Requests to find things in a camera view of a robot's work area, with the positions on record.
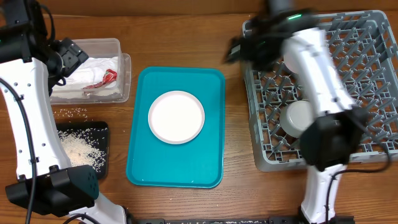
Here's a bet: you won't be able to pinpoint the white napkin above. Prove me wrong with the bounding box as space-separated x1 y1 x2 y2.
51 57 119 99

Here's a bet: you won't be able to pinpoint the red snack wrapper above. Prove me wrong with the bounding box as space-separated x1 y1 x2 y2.
84 69 118 89

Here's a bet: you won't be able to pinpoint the grey bowl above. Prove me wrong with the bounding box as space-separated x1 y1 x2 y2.
279 100 315 138

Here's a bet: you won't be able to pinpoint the large pink plate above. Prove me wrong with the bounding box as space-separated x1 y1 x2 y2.
148 91 205 145

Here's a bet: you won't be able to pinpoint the small pink bowl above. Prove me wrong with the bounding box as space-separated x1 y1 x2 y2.
283 53 299 73

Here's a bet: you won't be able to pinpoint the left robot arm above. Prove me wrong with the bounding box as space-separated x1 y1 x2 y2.
1 0 134 223

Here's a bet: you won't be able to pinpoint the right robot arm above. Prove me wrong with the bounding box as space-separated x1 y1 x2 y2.
224 1 397 223

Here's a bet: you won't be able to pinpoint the grey dishwasher rack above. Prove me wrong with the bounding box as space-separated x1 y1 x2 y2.
241 10 397 172

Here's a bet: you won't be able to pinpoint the clear plastic bin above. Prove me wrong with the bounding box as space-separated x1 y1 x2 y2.
49 38 122 101

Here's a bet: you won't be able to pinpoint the scattered rice grains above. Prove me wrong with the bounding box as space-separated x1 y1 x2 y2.
53 107 92 123

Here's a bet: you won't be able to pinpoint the black plastic tray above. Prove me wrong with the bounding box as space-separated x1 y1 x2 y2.
57 121 110 180

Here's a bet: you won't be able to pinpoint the pile of white rice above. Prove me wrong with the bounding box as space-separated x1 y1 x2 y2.
58 128 106 172

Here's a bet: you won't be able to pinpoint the teal serving tray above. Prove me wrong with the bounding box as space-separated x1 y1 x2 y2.
126 67 225 189

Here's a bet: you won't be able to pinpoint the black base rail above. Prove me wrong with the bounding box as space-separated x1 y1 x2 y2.
133 216 355 224

